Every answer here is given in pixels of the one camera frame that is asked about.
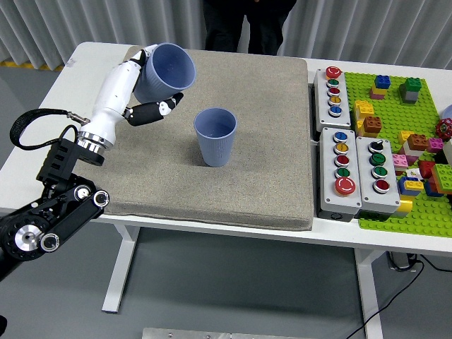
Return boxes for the black floor cable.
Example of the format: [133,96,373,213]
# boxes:
[347,252,452,339]

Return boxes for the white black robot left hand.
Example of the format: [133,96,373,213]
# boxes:
[83,43,185,145]

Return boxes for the yellow block under brown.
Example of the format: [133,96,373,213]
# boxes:
[356,119,379,138]

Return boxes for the grey box large red stop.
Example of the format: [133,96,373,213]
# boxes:
[316,126,363,222]

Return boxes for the yellow pink block stack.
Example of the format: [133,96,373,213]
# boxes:
[369,83,388,100]

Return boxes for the brown block on white block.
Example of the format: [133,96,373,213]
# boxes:
[403,133,429,158]

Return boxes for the grey five-button control box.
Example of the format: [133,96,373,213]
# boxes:
[313,66,352,130]

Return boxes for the red valve handwheel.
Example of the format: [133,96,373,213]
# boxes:
[434,119,452,141]

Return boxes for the blue block with yellow block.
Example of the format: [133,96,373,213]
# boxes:
[397,176,425,197]

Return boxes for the yellow black floor tape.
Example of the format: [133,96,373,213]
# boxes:
[0,59,66,72]

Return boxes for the white curtain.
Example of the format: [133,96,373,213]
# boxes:
[0,0,452,77]

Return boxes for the person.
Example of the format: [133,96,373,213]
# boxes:
[203,0,297,56]

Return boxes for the grey-brown mat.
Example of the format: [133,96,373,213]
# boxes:
[72,44,315,232]

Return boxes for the grey power strip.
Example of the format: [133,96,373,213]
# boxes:
[386,250,420,272]

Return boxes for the green building baseplate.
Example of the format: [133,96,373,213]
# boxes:
[343,71,452,237]

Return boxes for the grey building block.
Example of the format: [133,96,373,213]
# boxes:
[398,83,418,105]

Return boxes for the brown building block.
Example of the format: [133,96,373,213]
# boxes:
[362,115,383,134]

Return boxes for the grey box black selector switch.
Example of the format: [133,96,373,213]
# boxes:
[355,136,402,215]

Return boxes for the blue ribbed plastic cup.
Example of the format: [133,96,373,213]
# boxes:
[193,107,237,167]
[133,42,196,104]

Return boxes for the white table leg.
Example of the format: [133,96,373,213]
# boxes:
[101,222,142,314]
[354,246,384,339]

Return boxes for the yellow round block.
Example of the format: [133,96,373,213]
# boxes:
[391,198,414,218]

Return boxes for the large green orange block stack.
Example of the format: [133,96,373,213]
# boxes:
[430,163,452,194]

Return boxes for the red building block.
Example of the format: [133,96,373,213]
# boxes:
[417,160,437,179]

